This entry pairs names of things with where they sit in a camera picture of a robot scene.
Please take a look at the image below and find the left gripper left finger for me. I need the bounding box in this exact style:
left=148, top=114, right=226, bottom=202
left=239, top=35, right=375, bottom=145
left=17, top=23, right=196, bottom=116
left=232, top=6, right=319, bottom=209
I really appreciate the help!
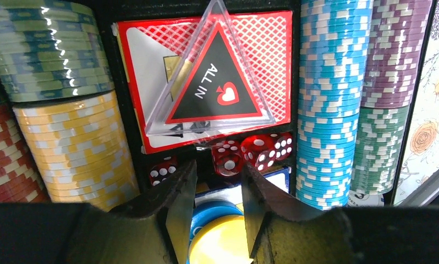
left=0, top=161, right=197, bottom=263

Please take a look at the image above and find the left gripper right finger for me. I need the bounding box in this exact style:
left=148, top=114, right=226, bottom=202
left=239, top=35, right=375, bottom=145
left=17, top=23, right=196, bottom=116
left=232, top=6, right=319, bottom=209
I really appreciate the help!
left=240, top=164, right=439, bottom=263

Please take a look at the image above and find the blue small blind button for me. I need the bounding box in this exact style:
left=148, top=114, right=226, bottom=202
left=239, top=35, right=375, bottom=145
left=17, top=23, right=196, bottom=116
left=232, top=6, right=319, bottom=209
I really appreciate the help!
left=189, top=200, right=243, bottom=242

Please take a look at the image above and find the yellow round button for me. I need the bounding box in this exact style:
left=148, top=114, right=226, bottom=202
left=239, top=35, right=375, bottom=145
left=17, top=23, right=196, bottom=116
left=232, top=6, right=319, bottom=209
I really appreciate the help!
left=188, top=215, right=253, bottom=264

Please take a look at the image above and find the red die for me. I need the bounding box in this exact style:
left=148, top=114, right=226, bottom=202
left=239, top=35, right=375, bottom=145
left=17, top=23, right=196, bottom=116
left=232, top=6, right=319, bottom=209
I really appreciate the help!
left=270, top=132, right=293, bottom=161
left=240, top=134, right=276, bottom=171
left=211, top=140, right=243, bottom=177

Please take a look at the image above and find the black poker case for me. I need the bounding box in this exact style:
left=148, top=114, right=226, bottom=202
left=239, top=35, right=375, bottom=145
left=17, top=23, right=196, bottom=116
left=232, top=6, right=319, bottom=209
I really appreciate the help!
left=0, top=0, right=439, bottom=264

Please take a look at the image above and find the blue card deck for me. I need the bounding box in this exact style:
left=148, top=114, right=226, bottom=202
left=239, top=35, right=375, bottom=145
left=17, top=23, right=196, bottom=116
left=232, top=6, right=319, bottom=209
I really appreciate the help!
left=194, top=167, right=291, bottom=216

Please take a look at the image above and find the red die in case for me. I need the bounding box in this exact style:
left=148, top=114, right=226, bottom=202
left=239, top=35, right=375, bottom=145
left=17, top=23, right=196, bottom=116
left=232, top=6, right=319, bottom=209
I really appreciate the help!
left=211, top=140, right=243, bottom=177

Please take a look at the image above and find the clear all-in triangle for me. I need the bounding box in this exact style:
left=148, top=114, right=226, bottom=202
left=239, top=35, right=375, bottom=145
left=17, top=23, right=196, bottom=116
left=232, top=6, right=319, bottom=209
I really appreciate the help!
left=145, top=1, right=275, bottom=138

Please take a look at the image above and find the red card deck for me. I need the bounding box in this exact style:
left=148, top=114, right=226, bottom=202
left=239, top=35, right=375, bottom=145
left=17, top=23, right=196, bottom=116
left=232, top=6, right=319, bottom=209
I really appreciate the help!
left=113, top=10, right=293, bottom=154

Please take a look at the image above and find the floral table cloth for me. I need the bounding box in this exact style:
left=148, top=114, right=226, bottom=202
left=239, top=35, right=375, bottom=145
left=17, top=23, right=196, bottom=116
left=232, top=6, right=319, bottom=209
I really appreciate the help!
left=393, top=1, right=439, bottom=206

